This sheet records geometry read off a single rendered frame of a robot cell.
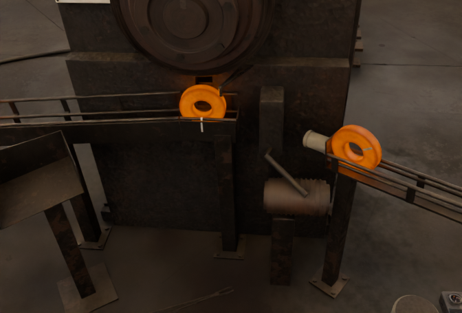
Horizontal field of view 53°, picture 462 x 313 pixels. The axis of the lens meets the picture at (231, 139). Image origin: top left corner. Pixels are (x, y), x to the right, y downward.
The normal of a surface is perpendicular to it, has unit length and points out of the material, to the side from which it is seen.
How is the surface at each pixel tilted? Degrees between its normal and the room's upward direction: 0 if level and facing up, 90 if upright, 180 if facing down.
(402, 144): 0
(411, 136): 0
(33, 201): 5
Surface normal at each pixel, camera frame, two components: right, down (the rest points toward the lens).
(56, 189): -0.11, -0.74
